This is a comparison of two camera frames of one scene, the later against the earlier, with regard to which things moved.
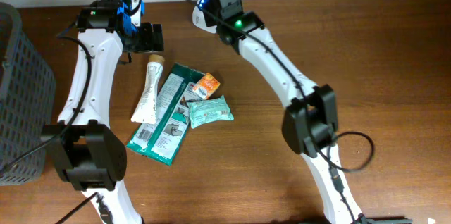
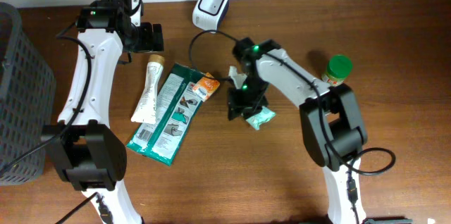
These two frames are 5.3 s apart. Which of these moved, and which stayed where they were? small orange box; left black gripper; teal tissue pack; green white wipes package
Moved: teal tissue pack
Stayed: green white wipes package; left black gripper; small orange box
